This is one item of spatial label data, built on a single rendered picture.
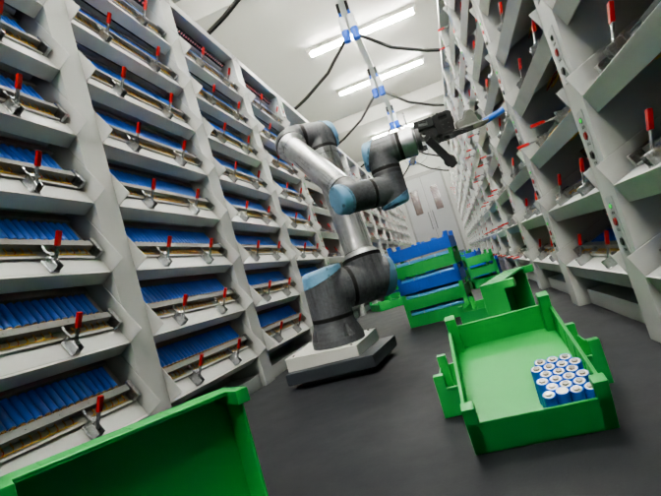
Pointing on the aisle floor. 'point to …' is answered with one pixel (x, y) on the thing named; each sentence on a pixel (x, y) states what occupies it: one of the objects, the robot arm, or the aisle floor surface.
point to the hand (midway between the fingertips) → (484, 123)
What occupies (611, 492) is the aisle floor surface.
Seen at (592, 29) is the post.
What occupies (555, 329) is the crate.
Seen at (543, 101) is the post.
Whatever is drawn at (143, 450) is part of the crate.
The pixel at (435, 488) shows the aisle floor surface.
